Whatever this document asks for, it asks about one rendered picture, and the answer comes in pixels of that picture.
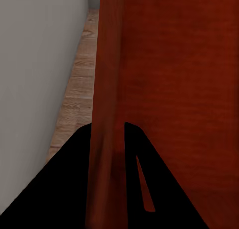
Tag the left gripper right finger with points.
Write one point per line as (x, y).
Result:
(173, 208)

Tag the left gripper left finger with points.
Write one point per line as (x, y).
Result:
(56, 197)

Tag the storage box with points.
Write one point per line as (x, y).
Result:
(170, 67)

